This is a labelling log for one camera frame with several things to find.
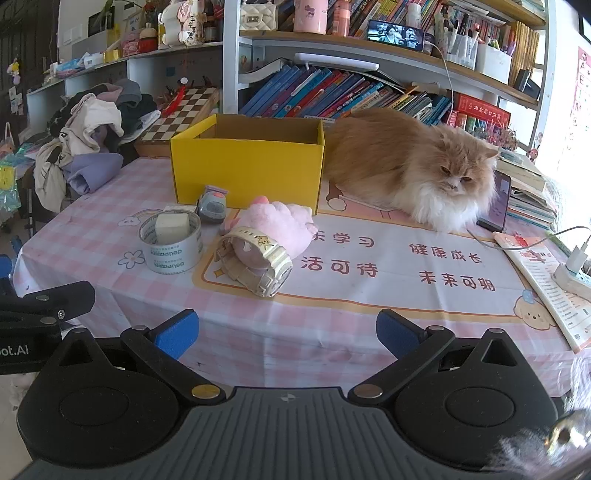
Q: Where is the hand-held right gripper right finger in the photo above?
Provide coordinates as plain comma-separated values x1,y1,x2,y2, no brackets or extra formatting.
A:
347,309,536,401

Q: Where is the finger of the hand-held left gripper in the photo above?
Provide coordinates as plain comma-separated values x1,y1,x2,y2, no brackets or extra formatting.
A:
0,255,14,296
0,281,96,334

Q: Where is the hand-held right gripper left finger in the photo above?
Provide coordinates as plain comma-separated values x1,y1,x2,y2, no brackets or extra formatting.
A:
41,309,227,401

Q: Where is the clear tape roll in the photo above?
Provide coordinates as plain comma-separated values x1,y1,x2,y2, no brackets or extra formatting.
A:
139,209,204,275

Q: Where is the cream wrist watch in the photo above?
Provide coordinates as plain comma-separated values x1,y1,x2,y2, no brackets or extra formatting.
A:
213,226,294,298

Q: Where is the white eraser block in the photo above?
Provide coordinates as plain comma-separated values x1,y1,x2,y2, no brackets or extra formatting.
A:
154,211,191,244

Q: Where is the grey-blue toy car sharpener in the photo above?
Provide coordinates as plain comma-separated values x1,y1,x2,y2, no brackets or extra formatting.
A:
198,185,229,225

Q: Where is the pink plush toy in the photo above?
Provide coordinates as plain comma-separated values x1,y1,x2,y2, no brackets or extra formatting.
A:
221,198,319,269

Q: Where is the yellow cardboard box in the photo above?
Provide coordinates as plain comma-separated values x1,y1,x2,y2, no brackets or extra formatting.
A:
170,114,326,216

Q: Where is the pink checked tablecloth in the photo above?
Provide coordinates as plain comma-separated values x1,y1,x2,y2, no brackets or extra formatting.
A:
11,157,591,398

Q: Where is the purple garment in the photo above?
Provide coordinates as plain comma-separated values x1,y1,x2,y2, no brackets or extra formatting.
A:
67,152,124,195

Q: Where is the open printed booklet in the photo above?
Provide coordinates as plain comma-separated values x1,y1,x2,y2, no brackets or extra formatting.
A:
493,232,591,354

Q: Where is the dark smartphone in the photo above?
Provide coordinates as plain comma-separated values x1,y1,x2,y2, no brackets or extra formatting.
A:
477,172,512,233

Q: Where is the orange long-haired cat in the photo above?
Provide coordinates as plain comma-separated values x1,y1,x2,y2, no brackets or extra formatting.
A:
323,107,502,233

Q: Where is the pile of clothes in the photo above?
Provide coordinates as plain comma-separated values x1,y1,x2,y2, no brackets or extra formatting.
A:
34,78,160,213

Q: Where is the white power strip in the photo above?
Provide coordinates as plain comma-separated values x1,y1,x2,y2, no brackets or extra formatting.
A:
553,263,591,303

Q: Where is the stack of worn books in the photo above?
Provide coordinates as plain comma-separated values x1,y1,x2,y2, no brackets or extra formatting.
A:
496,148,559,232

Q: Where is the wooden chessboard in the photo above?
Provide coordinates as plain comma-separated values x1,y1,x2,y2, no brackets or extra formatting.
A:
134,87,220,158

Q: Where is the red tassel ornament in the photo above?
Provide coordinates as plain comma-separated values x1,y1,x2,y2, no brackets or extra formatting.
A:
159,78,191,117

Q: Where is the red thick dictionary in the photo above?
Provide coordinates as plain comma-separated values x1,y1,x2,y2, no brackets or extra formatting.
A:
455,95,512,130

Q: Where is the row of colourful books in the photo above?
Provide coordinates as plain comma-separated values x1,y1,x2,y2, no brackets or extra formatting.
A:
240,65,453,126

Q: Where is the white bookshelf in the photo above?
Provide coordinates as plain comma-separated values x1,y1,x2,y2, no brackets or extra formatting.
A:
223,0,550,116

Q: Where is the white flat lamp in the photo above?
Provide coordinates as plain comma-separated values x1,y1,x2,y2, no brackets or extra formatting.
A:
294,52,380,75

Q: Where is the white pen holder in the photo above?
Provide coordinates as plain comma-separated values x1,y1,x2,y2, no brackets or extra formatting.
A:
475,41,512,85

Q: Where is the smartphone with lit screen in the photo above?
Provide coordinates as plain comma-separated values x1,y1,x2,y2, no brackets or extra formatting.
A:
367,20,424,51

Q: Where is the white and pink toy bag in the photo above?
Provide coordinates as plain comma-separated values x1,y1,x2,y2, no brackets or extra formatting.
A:
158,0,206,47

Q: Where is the pink bottle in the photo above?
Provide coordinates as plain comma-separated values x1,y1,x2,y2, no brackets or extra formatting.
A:
329,0,351,37

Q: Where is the row of upright shelf books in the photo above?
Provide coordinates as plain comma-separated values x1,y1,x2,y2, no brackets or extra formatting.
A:
348,0,546,47

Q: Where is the white quilted purse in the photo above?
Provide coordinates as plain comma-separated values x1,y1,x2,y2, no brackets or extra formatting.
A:
240,2,279,32

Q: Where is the pink cup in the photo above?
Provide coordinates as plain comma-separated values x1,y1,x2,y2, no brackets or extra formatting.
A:
293,0,328,34

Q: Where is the white wall shelf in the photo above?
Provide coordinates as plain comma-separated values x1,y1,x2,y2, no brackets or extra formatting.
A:
25,41,225,121

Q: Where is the white charging cable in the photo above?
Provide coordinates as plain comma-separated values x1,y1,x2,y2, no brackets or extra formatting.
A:
431,44,458,112

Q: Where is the wall poster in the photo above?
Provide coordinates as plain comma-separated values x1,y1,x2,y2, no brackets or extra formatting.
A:
561,46,591,176

